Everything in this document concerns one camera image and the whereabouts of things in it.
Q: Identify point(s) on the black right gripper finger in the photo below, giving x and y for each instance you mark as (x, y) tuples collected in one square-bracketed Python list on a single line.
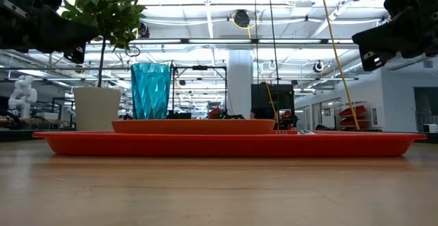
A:
[(370, 61), (386, 36)]

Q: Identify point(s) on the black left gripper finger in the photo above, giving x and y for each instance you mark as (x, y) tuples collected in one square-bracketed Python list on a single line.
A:
[(61, 31), (77, 55)]

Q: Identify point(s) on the blue faceted plastic cup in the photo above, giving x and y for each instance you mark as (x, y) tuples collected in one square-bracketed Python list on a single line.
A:
[(150, 92)]

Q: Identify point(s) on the orange plastic plate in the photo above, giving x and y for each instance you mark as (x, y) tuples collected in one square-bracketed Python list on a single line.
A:
[(191, 126)]

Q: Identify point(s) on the red plastic tray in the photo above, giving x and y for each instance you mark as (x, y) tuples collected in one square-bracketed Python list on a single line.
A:
[(222, 145)]

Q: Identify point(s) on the green leafy plant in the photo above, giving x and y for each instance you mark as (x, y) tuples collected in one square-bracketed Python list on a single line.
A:
[(106, 10)]

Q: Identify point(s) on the small red bin rack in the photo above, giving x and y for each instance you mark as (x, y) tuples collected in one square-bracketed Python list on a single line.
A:
[(354, 111)]

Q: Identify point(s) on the white plant pot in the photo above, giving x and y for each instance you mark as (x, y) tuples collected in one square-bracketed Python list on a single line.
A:
[(97, 109)]

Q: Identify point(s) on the white robot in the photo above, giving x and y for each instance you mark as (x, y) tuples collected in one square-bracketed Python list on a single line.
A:
[(22, 96)]

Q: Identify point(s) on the black cabinet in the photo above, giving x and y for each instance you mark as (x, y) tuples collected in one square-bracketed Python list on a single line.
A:
[(273, 97)]

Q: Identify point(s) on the white building pillar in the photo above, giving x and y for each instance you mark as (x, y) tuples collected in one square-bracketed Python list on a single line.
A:
[(239, 82)]

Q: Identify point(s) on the black gantry frame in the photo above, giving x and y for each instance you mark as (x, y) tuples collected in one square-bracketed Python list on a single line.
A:
[(200, 67)]

